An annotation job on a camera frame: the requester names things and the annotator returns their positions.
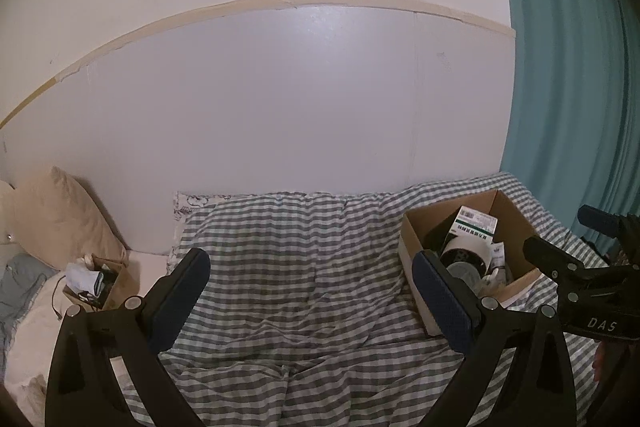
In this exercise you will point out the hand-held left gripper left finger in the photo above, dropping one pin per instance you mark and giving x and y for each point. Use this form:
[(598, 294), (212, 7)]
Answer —
[(177, 302)]

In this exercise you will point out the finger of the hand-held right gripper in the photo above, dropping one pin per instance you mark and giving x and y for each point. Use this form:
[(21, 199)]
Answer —
[(555, 257), (600, 219)]

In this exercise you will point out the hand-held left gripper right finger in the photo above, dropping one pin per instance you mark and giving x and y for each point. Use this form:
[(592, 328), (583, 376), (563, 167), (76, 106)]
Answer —
[(442, 297)]

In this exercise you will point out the large cardboard box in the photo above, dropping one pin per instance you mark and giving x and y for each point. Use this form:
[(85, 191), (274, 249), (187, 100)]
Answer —
[(515, 227)]

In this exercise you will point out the round white canister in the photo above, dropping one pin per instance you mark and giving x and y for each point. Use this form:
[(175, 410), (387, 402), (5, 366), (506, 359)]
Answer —
[(470, 254)]

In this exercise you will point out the green medicine box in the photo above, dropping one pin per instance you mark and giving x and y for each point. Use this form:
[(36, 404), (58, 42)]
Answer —
[(475, 224)]

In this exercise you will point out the person's right hand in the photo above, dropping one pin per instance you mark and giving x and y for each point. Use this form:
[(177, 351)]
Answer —
[(600, 362)]

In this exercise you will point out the small cluttered cardboard box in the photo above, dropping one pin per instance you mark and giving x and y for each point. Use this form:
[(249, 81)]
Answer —
[(120, 284)]

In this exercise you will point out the white crumpled cloth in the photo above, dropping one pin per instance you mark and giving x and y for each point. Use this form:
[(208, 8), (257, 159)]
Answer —
[(82, 279)]

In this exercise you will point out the floral print pillow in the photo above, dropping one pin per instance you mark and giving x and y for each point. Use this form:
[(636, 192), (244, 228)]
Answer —
[(192, 204)]

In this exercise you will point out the checkered blanket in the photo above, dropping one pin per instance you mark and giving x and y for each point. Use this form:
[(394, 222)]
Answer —
[(310, 267)]

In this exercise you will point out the beige pillow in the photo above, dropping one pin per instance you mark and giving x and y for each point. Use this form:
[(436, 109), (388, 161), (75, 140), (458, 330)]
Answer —
[(60, 217)]

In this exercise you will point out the grey cloth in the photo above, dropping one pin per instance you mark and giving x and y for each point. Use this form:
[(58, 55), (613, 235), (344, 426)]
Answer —
[(20, 282)]

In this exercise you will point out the teal curtain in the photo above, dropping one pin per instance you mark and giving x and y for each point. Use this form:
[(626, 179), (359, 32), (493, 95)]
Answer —
[(560, 57)]

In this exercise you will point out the white tufted headboard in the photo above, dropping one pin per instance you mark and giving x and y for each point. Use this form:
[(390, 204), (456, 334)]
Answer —
[(5, 212)]

